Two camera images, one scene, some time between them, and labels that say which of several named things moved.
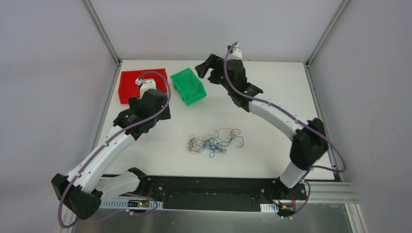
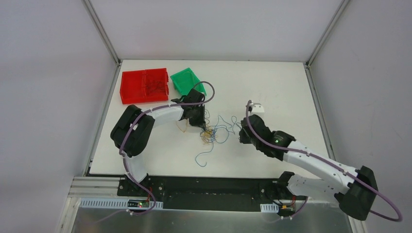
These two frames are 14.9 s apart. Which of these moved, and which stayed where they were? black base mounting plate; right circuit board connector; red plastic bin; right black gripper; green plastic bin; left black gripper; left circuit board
Moved: left black gripper; right black gripper
Stayed: green plastic bin; red plastic bin; left circuit board; black base mounting plate; right circuit board connector
